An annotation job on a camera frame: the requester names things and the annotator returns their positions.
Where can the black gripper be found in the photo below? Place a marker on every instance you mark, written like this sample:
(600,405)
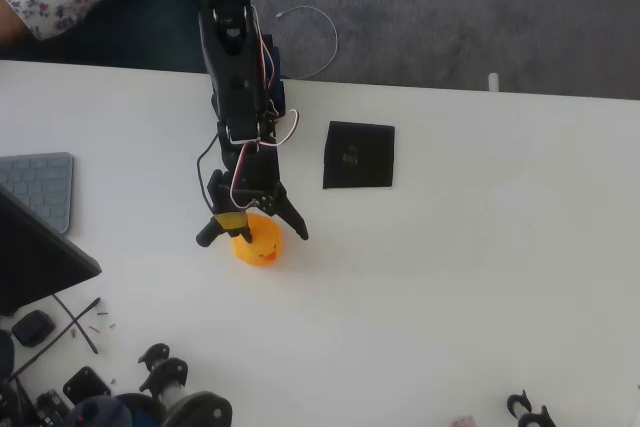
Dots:
(256,197)

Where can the yellow rubber duck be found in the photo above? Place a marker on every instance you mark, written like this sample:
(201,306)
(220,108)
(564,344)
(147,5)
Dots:
(265,247)

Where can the bare forearm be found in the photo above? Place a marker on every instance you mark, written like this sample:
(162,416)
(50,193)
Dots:
(11,24)

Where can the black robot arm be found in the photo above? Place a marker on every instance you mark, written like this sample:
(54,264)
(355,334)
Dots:
(235,72)

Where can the black square box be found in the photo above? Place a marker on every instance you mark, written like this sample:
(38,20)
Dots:
(372,169)

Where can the black square mounting plate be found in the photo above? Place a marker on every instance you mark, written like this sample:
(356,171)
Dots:
(86,384)

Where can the yellow adhesive tape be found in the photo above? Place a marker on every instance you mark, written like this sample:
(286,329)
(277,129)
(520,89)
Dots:
(230,220)

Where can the small red pin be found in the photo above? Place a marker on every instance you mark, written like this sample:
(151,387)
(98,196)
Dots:
(94,329)

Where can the thin black stick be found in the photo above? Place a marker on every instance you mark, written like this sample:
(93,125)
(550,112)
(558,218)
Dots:
(91,344)
(50,342)

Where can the blue plastic clamp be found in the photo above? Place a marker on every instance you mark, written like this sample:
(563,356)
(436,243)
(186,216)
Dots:
(145,414)

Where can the person in floral shirt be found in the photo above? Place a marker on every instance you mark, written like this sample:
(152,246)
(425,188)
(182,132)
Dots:
(150,32)

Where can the grey keyboard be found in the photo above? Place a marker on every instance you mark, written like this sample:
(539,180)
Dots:
(40,182)

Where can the black laptop screen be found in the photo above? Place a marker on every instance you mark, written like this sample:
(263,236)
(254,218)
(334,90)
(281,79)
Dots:
(35,257)

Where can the small black rounded box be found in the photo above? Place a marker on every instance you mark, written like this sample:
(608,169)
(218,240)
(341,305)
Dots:
(32,328)

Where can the black circuit board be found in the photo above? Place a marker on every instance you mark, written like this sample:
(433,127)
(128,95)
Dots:
(50,407)

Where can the dark round object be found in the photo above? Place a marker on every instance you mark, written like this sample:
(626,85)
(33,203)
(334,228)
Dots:
(5,354)

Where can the black stand with clamp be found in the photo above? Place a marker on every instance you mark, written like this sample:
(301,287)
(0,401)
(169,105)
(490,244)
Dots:
(532,417)

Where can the black tube camera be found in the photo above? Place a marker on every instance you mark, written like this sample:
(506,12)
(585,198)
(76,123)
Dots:
(207,236)

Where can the small white post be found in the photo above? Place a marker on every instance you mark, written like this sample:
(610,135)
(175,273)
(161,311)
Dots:
(493,83)

